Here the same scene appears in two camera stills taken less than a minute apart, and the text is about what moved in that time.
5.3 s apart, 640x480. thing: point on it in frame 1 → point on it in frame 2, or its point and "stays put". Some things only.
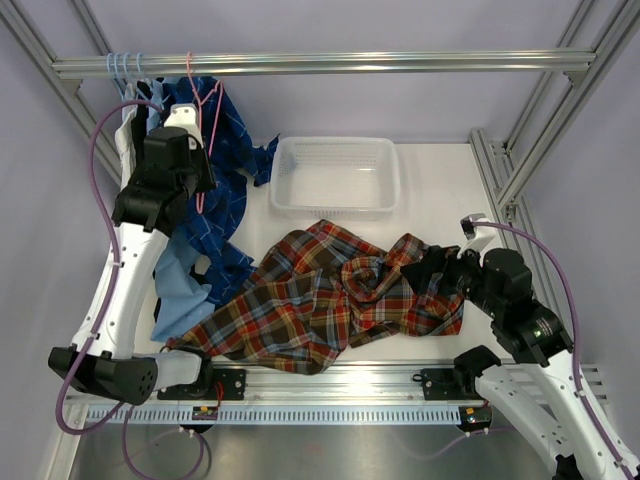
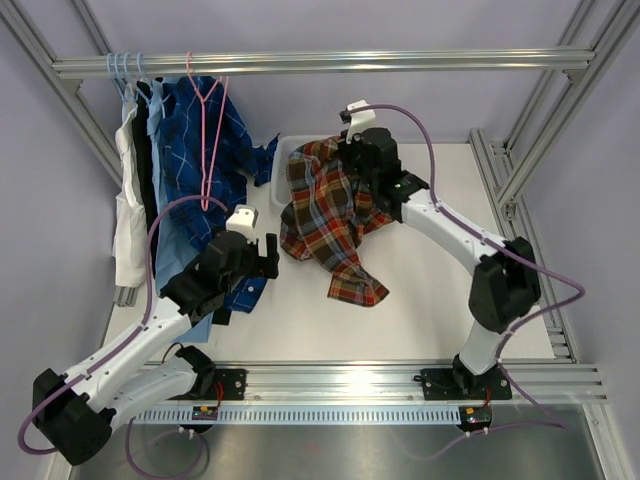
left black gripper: [208, 181] → [263, 267]
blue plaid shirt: [233, 155] stays put
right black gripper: [437, 258] → [347, 149]
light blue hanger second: [132, 84] stays put
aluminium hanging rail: [532, 60] stays put
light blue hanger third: [118, 88] stays put
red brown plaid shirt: [317, 294] → [328, 215]
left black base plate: [233, 384] stays put
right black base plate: [446, 384] stays put
